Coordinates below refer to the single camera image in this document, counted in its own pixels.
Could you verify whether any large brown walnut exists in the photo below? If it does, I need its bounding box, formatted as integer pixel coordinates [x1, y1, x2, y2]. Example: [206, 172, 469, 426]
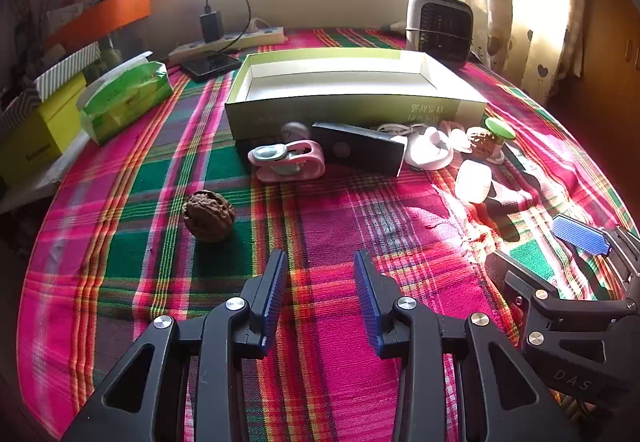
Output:
[182, 189, 236, 241]

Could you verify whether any pink green plaid cloth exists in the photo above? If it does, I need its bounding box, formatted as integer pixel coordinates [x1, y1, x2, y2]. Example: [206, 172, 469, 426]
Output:
[17, 25, 626, 442]

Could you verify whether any grey white striped box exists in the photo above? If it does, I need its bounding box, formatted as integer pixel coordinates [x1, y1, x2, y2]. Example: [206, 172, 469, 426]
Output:
[0, 42, 103, 133]

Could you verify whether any white power strip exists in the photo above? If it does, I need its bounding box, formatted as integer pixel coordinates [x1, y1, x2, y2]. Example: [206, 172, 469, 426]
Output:
[167, 25, 286, 66]

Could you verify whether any green white cardboard box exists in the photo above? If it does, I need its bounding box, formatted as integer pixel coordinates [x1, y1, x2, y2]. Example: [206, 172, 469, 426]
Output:
[224, 47, 488, 140]

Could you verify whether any yellow box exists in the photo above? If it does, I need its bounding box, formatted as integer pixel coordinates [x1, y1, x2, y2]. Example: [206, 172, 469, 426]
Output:
[0, 72, 90, 188]

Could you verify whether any brown wooden cabinet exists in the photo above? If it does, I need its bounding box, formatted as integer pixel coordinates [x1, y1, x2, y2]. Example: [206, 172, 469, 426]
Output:
[545, 0, 640, 173]

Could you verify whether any green mushroom-shaped holder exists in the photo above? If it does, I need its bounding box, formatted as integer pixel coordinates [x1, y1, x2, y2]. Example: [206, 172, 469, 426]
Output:
[482, 116, 517, 164]

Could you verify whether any black charger cable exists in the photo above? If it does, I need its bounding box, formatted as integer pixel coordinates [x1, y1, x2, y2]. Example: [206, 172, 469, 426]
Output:
[205, 0, 251, 54]

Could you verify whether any translucent white cap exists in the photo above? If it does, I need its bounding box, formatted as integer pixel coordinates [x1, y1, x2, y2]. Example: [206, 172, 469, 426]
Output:
[455, 159, 493, 203]

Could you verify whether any small brown walnut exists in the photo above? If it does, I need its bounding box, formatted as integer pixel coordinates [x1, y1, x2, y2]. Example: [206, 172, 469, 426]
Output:
[466, 126, 496, 157]

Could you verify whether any orange box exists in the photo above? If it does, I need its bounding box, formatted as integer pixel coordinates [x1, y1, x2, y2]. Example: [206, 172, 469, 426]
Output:
[45, 0, 152, 50]

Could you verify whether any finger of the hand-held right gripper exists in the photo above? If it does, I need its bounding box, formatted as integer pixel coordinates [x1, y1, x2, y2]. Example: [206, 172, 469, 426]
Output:
[551, 213, 640, 291]
[492, 249, 640, 348]

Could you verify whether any black phone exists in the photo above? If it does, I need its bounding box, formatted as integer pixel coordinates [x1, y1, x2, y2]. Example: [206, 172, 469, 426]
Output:
[180, 51, 242, 83]

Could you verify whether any white round stand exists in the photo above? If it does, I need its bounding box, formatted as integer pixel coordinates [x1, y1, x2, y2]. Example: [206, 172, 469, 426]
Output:
[404, 126, 455, 169]

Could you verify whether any grey black fan heater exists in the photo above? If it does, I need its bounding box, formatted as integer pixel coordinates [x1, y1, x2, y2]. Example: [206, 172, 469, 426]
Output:
[404, 0, 474, 68]

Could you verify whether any white cable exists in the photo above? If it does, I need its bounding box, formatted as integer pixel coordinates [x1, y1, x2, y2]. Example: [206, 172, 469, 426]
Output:
[375, 121, 426, 138]

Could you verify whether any green tissue pack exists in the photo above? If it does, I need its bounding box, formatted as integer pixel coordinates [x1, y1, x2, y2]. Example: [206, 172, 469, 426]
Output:
[76, 51, 175, 145]

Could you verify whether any cream heart print curtain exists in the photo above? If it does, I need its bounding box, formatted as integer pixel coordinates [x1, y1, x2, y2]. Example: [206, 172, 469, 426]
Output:
[460, 0, 588, 106]

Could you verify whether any black rectangular case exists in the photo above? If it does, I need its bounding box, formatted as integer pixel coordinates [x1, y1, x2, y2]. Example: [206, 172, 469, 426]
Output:
[311, 122, 407, 177]

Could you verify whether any black charger adapter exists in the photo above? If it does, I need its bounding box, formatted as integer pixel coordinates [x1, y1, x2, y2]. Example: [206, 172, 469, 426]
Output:
[200, 11, 224, 43]

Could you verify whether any pink phone lens clip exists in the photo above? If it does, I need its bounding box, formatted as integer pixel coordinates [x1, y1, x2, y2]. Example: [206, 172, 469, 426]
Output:
[247, 139, 327, 182]
[439, 119, 473, 154]

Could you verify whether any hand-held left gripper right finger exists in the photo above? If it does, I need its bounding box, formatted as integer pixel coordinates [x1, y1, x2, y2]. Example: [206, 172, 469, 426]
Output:
[353, 249, 581, 442]

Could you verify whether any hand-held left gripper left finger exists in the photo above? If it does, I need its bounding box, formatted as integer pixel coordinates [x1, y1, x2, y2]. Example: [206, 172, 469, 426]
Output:
[60, 249, 290, 442]

